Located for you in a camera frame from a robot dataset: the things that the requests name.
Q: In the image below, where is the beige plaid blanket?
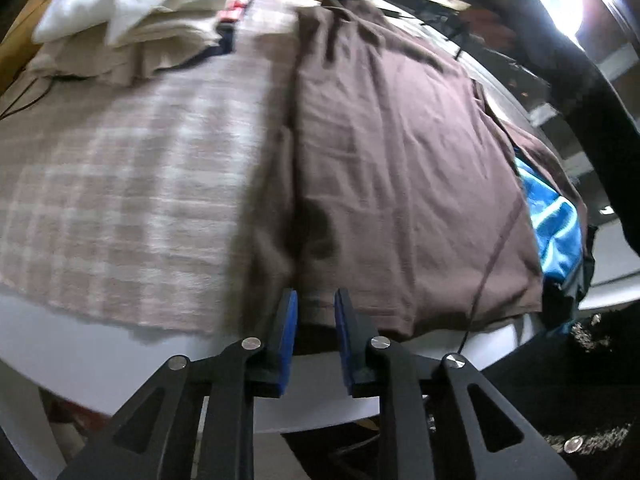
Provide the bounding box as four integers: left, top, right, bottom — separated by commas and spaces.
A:
0, 0, 306, 337

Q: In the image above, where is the blue garment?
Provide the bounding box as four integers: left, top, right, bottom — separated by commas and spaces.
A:
512, 152, 583, 283

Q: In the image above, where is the beige folded cloth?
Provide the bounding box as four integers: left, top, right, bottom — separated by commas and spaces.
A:
27, 7, 241, 86

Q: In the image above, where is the red and black object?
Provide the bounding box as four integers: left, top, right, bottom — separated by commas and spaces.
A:
217, 0, 258, 56

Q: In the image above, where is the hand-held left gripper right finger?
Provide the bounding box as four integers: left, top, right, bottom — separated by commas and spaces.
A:
334, 288, 578, 480

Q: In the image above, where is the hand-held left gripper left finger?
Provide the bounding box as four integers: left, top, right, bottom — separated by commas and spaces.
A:
56, 288, 299, 480

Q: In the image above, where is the brown shirt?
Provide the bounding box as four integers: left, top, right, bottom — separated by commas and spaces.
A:
239, 0, 587, 341

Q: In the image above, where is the black cable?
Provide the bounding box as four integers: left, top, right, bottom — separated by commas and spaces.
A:
0, 72, 58, 121

